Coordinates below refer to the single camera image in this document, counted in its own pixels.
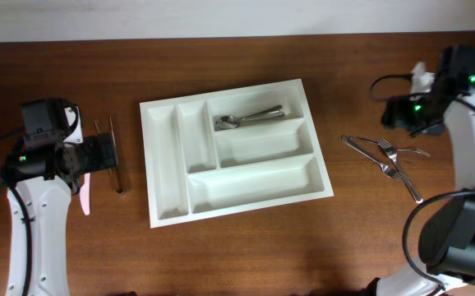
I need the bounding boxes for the steel kitchen tongs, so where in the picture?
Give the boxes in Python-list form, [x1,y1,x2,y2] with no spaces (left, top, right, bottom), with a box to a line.
[94,116,126,196]

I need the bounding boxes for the steel fork tines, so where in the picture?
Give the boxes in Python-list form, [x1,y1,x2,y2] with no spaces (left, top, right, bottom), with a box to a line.
[376,138,423,204]

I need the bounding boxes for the steel tablespoon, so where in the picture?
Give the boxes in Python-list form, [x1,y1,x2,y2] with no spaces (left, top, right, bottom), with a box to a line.
[215,112,285,130]
[214,104,284,129]

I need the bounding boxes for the white plastic knife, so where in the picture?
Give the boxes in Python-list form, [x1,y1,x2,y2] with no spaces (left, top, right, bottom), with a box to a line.
[79,173,90,215]

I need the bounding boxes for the white plastic cutlery tray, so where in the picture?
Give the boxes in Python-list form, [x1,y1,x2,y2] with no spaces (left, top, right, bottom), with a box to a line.
[140,79,334,228]

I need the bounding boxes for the steel fork crossing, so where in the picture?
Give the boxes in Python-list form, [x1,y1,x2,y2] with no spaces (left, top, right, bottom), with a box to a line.
[341,136,408,183]

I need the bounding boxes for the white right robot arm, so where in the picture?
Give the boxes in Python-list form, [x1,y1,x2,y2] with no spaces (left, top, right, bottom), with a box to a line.
[363,93,475,295]

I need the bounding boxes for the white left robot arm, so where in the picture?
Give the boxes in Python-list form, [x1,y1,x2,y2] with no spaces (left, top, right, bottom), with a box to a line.
[1,132,118,295]

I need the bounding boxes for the steel fork horizontal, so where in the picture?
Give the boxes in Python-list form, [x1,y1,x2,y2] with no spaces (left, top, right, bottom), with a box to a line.
[354,136,431,159]

